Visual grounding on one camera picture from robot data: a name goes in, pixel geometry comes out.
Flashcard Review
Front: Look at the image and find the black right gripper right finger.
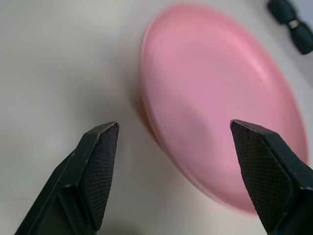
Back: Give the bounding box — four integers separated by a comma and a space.
229, 119, 313, 235

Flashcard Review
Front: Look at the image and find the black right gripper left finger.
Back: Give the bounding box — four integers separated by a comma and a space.
14, 121, 120, 235

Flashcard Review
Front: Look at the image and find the pink plastic plate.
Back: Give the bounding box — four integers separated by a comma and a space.
139, 5, 309, 216

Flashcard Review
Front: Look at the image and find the dark green dumbbell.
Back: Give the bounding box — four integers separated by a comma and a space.
266, 0, 313, 55

